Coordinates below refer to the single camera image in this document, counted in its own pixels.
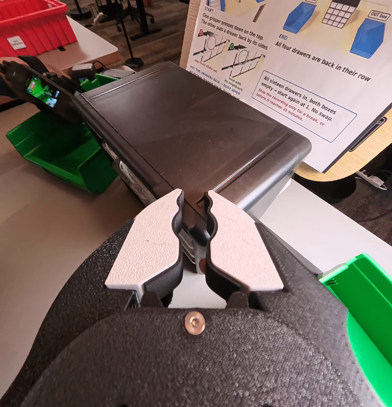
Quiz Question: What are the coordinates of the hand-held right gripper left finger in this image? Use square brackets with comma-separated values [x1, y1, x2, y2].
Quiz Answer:
[105, 188, 185, 290]

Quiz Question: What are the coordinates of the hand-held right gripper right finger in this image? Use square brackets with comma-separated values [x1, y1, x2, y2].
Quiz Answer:
[204, 190, 284, 292]

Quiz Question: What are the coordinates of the green plastic bin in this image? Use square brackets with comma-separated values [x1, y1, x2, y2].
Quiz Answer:
[319, 253, 392, 407]
[6, 74, 120, 195]

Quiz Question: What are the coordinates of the black drawer cabinet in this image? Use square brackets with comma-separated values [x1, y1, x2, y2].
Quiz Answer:
[74, 61, 312, 274]

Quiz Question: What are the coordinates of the person's left forearm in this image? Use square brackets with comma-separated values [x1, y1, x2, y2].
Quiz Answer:
[0, 65, 17, 99]

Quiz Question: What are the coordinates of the black battery charger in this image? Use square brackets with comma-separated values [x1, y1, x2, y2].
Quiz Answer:
[71, 64, 95, 84]

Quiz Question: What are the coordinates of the wood edged side table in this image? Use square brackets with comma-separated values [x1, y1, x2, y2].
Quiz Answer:
[0, 16, 121, 109]

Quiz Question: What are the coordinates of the large red ribbed bin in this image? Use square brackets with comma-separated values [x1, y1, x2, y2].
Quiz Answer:
[0, 0, 78, 58]

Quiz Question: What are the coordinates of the black power adapter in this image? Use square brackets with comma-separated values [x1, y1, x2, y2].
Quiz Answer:
[102, 66, 136, 78]

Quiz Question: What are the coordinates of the black swivel chair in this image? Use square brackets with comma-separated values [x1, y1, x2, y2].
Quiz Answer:
[100, 0, 163, 40]

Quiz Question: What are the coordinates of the white power strip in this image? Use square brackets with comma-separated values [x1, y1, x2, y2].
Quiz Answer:
[356, 170, 389, 191]

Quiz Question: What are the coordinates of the wooden poster board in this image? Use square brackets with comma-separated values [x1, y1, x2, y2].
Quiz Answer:
[179, 0, 392, 182]

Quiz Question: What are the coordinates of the printed instruction poster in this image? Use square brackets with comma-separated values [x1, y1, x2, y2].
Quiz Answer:
[187, 0, 392, 174]

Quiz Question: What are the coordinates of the black board bracket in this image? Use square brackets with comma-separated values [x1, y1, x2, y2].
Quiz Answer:
[349, 117, 388, 152]

